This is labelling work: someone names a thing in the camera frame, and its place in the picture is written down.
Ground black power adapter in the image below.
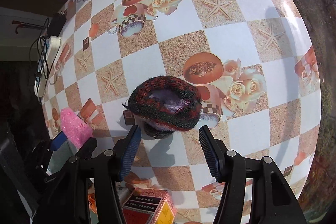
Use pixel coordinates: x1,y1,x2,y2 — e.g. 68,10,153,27
49,13,67,36

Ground red and green knit hat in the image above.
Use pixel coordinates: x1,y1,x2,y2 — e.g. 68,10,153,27
122,76,203,140

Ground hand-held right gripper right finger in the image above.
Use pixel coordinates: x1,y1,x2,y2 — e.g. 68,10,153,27
198,126,307,224

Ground black power cable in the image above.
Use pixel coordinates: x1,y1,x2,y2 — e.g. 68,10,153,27
29,17,59,84

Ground red and yellow box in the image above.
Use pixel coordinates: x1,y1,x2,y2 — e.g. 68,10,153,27
122,188,175,224

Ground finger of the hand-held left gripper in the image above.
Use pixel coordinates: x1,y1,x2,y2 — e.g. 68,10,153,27
24,131,68,178
69,137,98,160

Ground checkered printed tablecloth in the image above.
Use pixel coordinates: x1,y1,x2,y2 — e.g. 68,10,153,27
41,0,322,224

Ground white power strip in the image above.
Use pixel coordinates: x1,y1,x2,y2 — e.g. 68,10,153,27
34,35,62,97

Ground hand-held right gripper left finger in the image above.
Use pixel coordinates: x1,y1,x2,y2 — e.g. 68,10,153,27
33,126,142,224

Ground pink sponge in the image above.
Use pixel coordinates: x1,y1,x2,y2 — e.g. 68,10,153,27
60,107,94,149

